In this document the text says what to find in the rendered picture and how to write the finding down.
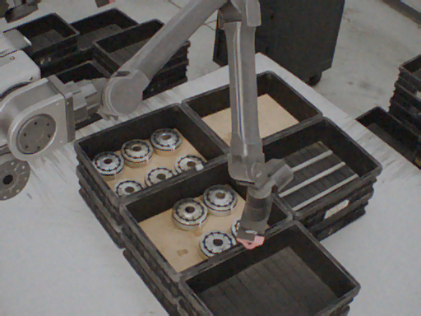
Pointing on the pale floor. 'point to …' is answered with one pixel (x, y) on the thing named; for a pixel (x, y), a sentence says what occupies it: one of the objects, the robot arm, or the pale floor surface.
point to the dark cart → (293, 35)
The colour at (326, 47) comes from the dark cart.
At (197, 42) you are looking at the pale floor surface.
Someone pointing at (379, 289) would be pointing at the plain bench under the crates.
